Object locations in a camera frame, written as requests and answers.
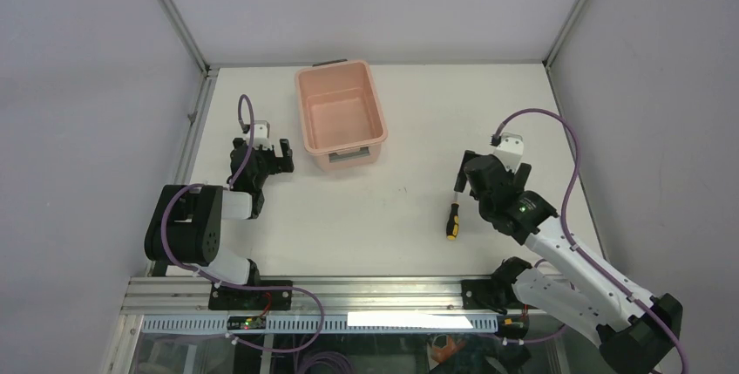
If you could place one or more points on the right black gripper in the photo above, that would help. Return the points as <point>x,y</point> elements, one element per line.
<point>482,181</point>

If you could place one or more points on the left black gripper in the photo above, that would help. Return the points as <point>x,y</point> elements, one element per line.
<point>264,159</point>

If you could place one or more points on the black yellow handled screwdriver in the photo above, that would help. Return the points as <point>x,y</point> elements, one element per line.
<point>452,224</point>

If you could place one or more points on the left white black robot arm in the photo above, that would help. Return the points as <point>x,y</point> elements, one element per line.
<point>186,222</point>

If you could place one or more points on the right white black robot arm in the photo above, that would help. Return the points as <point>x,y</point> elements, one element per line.
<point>632,328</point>

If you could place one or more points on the pink plastic bin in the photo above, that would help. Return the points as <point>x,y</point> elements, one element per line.
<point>342,118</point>

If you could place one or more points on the orange object under table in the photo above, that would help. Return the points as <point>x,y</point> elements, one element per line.
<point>442,347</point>

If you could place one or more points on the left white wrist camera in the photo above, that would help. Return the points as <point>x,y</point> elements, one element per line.
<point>257,135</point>

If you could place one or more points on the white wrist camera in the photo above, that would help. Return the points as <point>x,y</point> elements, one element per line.
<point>257,135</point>
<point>510,151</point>

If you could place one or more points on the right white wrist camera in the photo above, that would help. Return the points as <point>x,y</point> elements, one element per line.
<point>510,151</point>

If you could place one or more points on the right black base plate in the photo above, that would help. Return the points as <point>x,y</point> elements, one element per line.
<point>490,294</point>

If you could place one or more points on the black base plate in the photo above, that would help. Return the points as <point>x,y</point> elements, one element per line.
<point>490,294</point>
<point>224,298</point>

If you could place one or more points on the right aluminium frame post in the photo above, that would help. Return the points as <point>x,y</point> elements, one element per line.
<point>564,31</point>

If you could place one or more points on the aluminium frame post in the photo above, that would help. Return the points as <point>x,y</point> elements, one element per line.
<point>185,36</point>
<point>564,31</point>

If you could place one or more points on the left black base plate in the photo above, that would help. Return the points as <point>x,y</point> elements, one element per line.
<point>224,298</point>

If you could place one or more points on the white slotted cable duct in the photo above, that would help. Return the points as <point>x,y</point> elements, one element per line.
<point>358,322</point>

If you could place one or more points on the aluminium front rail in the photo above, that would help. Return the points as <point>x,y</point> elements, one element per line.
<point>175,295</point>

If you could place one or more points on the left aluminium frame post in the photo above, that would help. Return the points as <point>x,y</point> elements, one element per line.
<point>185,36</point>

